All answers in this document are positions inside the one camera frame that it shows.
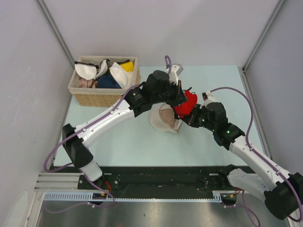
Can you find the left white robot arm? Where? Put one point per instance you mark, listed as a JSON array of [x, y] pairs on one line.
[[77, 140]]

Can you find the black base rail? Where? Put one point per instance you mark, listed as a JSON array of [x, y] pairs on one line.
[[163, 181]]

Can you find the yellow bra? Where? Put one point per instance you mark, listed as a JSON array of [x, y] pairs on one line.
[[127, 66]]

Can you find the navy blue bra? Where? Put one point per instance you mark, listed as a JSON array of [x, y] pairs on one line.
[[107, 81]]

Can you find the pink bra inside bag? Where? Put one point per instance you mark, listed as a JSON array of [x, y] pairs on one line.
[[167, 116]]

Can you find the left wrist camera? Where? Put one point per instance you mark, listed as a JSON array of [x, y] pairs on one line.
[[175, 71]]

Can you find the white slotted cable duct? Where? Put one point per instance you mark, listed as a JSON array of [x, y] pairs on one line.
[[99, 197]]

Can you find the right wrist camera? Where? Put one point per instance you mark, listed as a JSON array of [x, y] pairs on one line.
[[208, 96]]

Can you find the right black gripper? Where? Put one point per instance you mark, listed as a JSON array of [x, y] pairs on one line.
[[191, 119]]

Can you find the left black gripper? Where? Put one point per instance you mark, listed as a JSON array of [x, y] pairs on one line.
[[179, 98]]

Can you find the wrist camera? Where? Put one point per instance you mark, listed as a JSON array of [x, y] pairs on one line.
[[175, 71], [208, 96]]

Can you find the pink beige bra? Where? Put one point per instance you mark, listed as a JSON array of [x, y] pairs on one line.
[[83, 83]]

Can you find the white mesh laundry bag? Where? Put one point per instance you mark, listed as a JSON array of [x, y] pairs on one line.
[[158, 124]]

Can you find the red bra black trim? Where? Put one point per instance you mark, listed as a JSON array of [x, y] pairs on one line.
[[185, 109]]

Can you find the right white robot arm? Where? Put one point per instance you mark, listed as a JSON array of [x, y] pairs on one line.
[[281, 190]]

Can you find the white bra black trim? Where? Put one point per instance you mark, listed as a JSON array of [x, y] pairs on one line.
[[86, 71]]

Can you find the wicker basket with liner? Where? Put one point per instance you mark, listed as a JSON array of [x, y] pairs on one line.
[[99, 96]]

